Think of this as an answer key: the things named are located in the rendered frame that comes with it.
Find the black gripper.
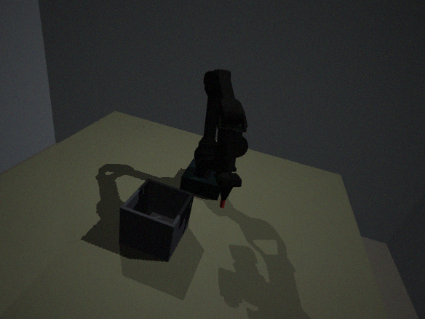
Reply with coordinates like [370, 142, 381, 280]
[213, 149, 242, 200]

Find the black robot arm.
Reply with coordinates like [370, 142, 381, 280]
[194, 69, 248, 178]

